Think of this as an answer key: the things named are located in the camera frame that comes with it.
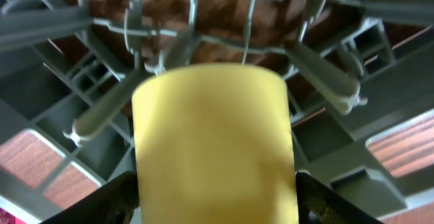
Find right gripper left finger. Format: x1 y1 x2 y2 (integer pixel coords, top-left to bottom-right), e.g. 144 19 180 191
42 171 139 224

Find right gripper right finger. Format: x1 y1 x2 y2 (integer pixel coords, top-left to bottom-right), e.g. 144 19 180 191
296 172 382 224

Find yellow plastic cup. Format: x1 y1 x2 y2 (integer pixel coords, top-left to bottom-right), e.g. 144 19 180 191
132 63 299 223

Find grey dishwasher rack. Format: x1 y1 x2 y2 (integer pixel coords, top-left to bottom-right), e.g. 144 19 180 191
1 0 433 223

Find red plastic tray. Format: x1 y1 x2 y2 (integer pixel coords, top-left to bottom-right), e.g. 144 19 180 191
0 208 26 224

